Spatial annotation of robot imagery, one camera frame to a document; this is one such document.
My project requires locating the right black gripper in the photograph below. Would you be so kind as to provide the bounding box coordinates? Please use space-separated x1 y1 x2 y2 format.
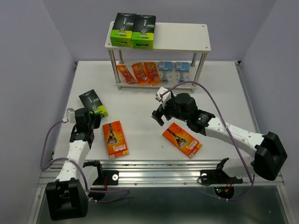
151 95 189 125

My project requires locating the black green razor box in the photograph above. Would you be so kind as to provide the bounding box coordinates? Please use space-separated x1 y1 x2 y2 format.
110 13 137 48
79 89 108 117

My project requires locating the orange Gillette Fusion pack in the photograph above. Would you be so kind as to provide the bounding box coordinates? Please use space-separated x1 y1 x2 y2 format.
162 122 202 158
102 120 129 159

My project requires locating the orange BIC razor bag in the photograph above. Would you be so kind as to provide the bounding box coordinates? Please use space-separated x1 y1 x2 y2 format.
144 62 162 86
131 62 150 86
116 64 137 84

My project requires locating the blue clear razor blister pack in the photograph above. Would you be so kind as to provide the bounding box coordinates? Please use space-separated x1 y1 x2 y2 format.
158 61 173 83

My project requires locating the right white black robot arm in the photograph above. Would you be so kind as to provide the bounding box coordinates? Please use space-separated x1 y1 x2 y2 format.
152 87 287 182

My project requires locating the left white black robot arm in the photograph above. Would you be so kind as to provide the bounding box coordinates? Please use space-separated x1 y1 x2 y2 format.
45 108 104 221

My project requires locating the white two-tier shelf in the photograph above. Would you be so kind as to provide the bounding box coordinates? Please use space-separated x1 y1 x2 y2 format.
105 21 211 90

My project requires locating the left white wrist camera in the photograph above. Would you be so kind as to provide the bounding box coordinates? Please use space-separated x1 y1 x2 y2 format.
63 108 76 124

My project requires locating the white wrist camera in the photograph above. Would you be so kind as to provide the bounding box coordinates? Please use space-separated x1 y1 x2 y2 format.
63 108 76 124
156 87 172 108

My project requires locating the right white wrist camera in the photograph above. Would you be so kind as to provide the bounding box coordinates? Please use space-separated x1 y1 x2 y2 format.
156 87 172 108

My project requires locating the aluminium rail frame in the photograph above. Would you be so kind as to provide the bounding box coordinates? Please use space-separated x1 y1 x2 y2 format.
28 61 286 224

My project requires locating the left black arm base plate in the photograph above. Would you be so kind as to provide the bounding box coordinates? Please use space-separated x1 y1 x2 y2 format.
93 170 119 186

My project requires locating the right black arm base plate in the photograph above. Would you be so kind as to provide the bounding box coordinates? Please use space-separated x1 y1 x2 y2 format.
197 158 243 186

